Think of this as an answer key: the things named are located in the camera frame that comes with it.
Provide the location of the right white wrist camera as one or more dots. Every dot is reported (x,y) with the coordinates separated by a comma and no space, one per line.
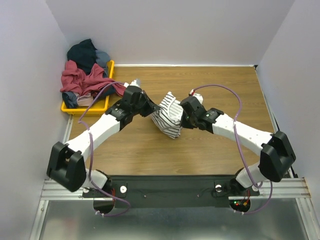
(196,95)

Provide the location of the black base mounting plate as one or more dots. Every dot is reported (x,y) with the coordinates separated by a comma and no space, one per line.
(177,191)

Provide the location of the maroon tank top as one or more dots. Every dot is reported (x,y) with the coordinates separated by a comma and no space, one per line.
(74,79)

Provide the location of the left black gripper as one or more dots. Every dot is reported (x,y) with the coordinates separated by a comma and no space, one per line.
(151,107)

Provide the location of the grey blue tank top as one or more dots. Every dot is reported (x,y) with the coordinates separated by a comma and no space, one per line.
(102,58)

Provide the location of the dark navy tank top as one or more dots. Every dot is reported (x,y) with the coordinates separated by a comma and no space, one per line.
(84,55)

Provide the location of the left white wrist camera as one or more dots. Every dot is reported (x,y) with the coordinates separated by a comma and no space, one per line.
(136,83)

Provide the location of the black white striped tank top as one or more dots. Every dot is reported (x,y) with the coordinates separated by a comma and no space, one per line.
(168,117)

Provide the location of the pink tank top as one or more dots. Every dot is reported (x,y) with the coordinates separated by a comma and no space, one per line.
(84,100)

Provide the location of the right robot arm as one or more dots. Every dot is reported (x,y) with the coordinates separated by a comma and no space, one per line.
(274,150)

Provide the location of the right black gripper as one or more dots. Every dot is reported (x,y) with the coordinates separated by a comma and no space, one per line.
(186,118)

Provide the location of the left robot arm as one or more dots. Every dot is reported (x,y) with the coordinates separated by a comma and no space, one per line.
(66,164)

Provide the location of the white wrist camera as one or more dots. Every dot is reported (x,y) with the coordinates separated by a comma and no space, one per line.
(136,83)
(196,95)

